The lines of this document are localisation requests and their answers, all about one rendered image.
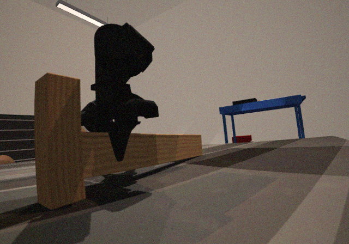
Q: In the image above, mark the wooden headboard post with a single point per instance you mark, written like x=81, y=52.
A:
x=58, y=141

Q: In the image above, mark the wooden side rail with steel hooks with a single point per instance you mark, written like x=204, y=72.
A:
x=143, y=150

